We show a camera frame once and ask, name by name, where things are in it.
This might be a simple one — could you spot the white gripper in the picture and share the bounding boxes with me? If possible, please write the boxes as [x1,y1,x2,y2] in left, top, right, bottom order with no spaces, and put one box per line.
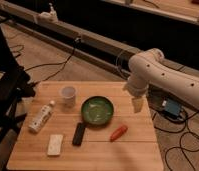
[124,77,149,113]

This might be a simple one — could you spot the white plastic bottle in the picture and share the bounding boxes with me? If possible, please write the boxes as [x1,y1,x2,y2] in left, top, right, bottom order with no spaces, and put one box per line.
[28,100,55,133]

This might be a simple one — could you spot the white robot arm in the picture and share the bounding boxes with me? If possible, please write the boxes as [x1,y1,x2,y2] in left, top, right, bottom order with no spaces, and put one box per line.
[125,48,199,110]

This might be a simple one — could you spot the green ceramic bowl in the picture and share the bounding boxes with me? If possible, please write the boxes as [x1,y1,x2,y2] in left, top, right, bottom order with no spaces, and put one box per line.
[81,96,114,126]

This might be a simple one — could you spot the orange carrot toy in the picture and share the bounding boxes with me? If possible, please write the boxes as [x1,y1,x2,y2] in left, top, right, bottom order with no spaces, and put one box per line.
[110,125,128,142]

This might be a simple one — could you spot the blue electronic box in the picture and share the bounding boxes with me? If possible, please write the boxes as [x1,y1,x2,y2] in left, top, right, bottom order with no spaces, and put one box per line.
[162,99,181,118]

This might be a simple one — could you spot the black remote control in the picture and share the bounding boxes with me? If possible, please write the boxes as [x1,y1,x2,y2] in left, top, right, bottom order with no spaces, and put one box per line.
[72,122,86,146]

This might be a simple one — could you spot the white rectangular sponge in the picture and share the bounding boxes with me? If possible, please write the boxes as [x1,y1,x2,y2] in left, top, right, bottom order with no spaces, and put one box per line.
[47,134,63,156]

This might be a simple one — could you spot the white power adapter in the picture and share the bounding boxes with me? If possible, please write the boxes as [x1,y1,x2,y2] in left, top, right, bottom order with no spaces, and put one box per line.
[38,3,58,22]

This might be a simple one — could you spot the black chair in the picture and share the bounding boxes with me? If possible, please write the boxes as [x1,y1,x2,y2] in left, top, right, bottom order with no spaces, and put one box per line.
[0,27,35,143]

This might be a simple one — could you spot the black cable loops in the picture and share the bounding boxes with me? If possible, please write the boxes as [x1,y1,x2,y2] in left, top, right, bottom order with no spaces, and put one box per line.
[149,99,199,171]

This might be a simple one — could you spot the metal rail beam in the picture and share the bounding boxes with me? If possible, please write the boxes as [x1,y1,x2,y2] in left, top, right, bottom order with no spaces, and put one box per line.
[0,0,199,70]

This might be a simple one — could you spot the black floor cable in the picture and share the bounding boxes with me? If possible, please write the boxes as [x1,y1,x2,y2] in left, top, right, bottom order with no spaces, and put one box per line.
[24,39,81,83]

